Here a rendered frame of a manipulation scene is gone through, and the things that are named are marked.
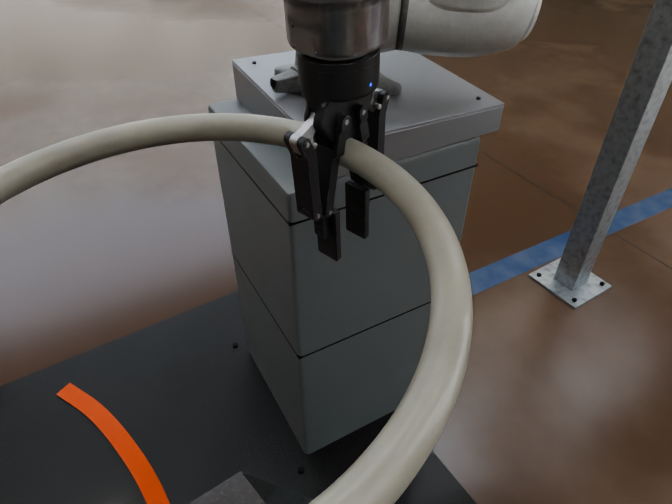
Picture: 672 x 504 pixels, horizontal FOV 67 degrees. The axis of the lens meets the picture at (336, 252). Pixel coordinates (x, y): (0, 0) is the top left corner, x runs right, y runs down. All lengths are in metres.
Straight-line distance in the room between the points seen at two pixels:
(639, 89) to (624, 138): 0.14
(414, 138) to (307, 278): 0.31
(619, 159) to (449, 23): 0.92
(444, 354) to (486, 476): 1.11
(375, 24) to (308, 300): 0.62
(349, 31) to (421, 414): 0.29
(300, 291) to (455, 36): 0.50
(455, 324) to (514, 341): 1.37
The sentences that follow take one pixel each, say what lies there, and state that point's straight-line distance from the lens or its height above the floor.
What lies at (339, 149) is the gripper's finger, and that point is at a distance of 0.50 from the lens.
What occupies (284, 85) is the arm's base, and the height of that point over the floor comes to 0.89.
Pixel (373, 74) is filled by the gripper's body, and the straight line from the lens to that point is 0.48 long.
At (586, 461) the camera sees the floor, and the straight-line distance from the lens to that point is 1.54.
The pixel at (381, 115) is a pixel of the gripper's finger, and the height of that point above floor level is 1.01.
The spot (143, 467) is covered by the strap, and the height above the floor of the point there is 0.02.
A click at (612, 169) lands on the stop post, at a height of 0.48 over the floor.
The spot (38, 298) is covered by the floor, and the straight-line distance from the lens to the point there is 2.03.
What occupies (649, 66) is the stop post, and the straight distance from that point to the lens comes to 1.60.
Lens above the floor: 1.24
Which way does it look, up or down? 39 degrees down
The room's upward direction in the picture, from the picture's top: straight up
